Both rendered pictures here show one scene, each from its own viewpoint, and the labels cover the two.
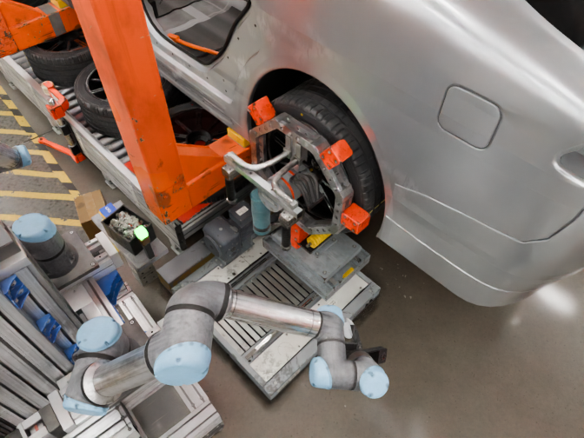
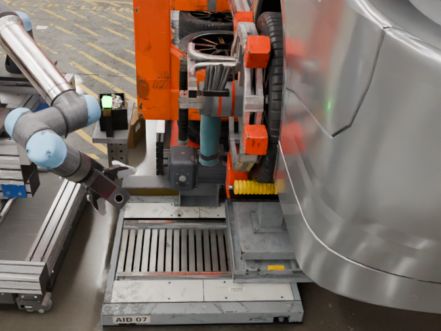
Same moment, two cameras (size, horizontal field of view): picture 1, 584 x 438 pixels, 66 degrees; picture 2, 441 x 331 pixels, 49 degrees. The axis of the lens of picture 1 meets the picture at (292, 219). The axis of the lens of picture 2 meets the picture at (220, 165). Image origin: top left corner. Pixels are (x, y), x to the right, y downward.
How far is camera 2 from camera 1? 124 cm
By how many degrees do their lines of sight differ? 34
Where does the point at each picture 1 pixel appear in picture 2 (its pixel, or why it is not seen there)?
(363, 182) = (274, 95)
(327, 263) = (258, 243)
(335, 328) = (71, 104)
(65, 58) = (199, 23)
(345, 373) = (30, 125)
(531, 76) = not seen: outside the picture
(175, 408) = (20, 253)
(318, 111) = (272, 18)
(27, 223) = not seen: hidden behind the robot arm
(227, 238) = (180, 160)
